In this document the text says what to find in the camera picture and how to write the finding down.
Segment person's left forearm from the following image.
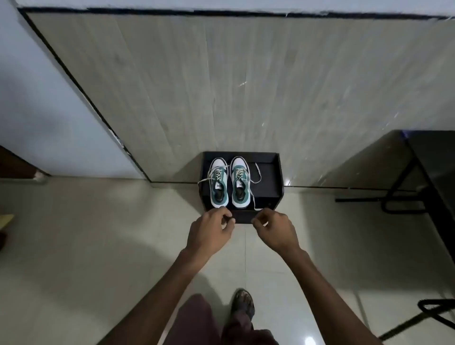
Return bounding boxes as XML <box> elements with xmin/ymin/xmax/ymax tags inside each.
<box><xmin>96</xmin><ymin>248</ymin><xmax>211</xmax><ymax>345</ymax></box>

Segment person's right forearm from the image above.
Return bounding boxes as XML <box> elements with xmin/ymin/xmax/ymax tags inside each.
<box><xmin>282</xmin><ymin>248</ymin><xmax>383</xmax><ymax>345</ymax></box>

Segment person's dark sandal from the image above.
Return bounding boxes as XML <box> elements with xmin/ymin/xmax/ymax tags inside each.
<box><xmin>230</xmin><ymin>288</ymin><xmax>256</xmax><ymax>320</ymax></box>

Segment dark brown wooden door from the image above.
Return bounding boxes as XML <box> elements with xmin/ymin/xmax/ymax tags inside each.
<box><xmin>0</xmin><ymin>145</ymin><xmax>49</xmax><ymax>184</ymax></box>

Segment black shoe rack shelf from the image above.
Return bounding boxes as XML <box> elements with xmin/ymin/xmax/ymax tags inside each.
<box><xmin>199</xmin><ymin>152</ymin><xmax>285</xmax><ymax>225</ymax></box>

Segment black curved metal frame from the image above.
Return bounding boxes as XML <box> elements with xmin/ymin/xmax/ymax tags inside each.
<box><xmin>378</xmin><ymin>298</ymin><xmax>455</xmax><ymax>340</ymax></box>

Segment person's left hand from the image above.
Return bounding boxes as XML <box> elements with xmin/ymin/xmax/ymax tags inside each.
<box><xmin>183</xmin><ymin>207</ymin><xmax>237</xmax><ymax>266</ymax></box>

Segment person's right hand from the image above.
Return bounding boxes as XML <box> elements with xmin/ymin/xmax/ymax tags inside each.
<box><xmin>251</xmin><ymin>208</ymin><xmax>306</xmax><ymax>262</ymax></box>

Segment teal white sneaker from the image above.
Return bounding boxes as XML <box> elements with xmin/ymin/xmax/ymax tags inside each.
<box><xmin>229</xmin><ymin>155</ymin><xmax>264</xmax><ymax>211</ymax></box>
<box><xmin>197</xmin><ymin>157</ymin><xmax>230</xmax><ymax>209</ymax></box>

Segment person's maroon trousers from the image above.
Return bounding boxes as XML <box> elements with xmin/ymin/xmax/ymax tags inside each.
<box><xmin>167</xmin><ymin>294</ymin><xmax>280</xmax><ymax>345</ymax></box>

